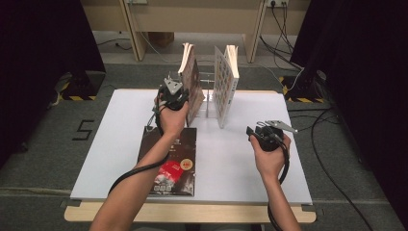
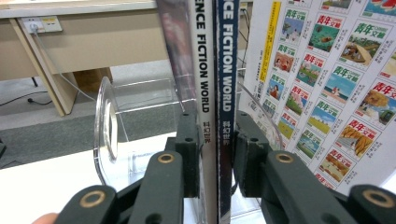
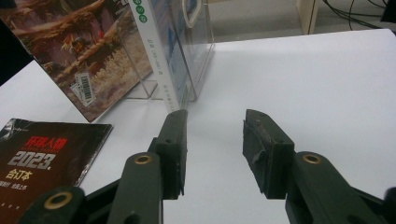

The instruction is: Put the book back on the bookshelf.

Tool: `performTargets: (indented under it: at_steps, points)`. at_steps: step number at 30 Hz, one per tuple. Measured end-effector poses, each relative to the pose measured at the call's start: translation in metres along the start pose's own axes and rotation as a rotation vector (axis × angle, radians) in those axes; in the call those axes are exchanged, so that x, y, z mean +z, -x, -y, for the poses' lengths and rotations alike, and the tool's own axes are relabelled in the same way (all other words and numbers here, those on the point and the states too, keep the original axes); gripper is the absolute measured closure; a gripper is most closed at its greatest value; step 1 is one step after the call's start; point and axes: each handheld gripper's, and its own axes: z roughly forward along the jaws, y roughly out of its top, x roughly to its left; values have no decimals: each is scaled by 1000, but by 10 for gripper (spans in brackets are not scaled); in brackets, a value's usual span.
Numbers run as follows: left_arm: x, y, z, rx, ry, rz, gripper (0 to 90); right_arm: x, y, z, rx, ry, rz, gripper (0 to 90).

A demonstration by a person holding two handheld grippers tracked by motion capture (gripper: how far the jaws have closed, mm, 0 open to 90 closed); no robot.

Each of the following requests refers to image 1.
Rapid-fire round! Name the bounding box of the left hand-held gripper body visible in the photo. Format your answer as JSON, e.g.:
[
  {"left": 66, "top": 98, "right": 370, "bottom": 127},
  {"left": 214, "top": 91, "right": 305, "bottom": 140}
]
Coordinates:
[{"left": 158, "top": 76, "right": 191, "bottom": 113}]

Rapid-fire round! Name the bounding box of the white table cover board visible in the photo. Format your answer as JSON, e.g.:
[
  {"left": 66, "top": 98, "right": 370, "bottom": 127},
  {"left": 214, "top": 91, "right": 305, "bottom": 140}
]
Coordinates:
[{"left": 69, "top": 89, "right": 314, "bottom": 206}]

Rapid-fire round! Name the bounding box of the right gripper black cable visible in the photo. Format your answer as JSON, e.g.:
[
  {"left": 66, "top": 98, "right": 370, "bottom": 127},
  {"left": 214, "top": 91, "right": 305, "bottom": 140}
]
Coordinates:
[{"left": 267, "top": 136, "right": 292, "bottom": 231}]

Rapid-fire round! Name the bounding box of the beige wooden desk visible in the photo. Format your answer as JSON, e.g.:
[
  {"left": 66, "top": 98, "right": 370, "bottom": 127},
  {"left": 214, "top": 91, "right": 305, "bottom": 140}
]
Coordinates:
[{"left": 80, "top": 0, "right": 312, "bottom": 64}]

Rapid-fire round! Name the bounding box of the black curtain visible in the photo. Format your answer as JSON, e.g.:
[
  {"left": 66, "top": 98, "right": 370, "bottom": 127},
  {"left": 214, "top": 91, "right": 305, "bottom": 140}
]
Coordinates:
[
  {"left": 0, "top": 0, "right": 108, "bottom": 169},
  {"left": 289, "top": 0, "right": 408, "bottom": 225}
]

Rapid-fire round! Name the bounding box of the white floor cable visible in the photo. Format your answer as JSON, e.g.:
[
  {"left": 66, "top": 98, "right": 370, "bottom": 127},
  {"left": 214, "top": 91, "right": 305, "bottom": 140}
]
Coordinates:
[{"left": 139, "top": 31, "right": 305, "bottom": 94}]

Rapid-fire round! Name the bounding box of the black power cable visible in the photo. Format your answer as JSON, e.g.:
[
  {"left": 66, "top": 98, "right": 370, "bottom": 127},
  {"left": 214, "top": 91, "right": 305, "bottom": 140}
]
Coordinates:
[
  {"left": 270, "top": 3, "right": 294, "bottom": 54},
  {"left": 282, "top": 2, "right": 295, "bottom": 55}
]

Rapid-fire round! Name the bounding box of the light wooden table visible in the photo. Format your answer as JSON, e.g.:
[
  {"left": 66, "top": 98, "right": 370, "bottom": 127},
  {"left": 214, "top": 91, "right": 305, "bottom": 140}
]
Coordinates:
[{"left": 64, "top": 89, "right": 318, "bottom": 224}]

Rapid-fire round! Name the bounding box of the thin black floor cable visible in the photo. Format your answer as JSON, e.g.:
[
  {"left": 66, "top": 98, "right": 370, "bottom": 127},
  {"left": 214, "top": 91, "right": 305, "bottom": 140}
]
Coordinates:
[{"left": 96, "top": 38, "right": 133, "bottom": 52}]

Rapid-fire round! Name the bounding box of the person's right hand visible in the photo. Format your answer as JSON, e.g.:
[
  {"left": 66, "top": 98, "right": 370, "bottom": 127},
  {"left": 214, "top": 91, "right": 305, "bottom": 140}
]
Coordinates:
[{"left": 249, "top": 133, "right": 292, "bottom": 183}]

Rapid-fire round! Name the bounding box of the stand base with hazard tape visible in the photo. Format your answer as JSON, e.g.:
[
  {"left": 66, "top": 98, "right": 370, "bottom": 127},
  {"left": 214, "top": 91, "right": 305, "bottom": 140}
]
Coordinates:
[
  {"left": 278, "top": 68, "right": 328, "bottom": 104},
  {"left": 59, "top": 69, "right": 108, "bottom": 102}
]

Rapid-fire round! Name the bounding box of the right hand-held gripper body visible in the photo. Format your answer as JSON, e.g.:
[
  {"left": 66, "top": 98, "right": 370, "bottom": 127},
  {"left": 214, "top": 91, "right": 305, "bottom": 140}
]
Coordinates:
[{"left": 254, "top": 119, "right": 299, "bottom": 153}]

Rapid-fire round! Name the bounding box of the person's left hand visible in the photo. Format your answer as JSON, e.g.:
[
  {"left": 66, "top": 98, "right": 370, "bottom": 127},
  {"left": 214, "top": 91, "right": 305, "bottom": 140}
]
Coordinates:
[{"left": 153, "top": 95, "right": 191, "bottom": 139}]

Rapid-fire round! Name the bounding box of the long black floor cable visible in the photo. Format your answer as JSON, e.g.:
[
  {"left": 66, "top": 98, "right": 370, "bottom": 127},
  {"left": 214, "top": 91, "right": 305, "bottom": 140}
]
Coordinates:
[{"left": 310, "top": 108, "right": 374, "bottom": 231}]

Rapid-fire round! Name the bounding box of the clear acrylic book rack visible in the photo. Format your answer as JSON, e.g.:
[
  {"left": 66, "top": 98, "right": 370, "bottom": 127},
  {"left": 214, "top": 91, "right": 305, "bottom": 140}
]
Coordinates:
[{"left": 166, "top": 70, "right": 231, "bottom": 120}]

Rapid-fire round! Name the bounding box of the dark glossy magazine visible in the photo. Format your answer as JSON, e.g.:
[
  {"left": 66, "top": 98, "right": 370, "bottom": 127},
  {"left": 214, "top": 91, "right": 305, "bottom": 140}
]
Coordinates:
[{"left": 137, "top": 125, "right": 197, "bottom": 197}]

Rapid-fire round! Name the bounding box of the white picture grid book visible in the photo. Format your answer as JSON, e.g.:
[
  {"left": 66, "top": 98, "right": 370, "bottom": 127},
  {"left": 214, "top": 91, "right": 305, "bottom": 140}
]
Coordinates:
[{"left": 212, "top": 43, "right": 241, "bottom": 130}]

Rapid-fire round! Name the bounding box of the grey tape piece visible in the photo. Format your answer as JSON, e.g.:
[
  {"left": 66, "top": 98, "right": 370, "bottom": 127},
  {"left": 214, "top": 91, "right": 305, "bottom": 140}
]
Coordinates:
[
  {"left": 301, "top": 204, "right": 325, "bottom": 217},
  {"left": 59, "top": 198, "right": 82, "bottom": 209}
]

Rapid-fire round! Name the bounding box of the purple and brown cover book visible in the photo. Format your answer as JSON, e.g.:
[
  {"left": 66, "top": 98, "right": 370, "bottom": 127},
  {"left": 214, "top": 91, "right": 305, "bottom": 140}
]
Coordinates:
[{"left": 177, "top": 42, "right": 206, "bottom": 127}]

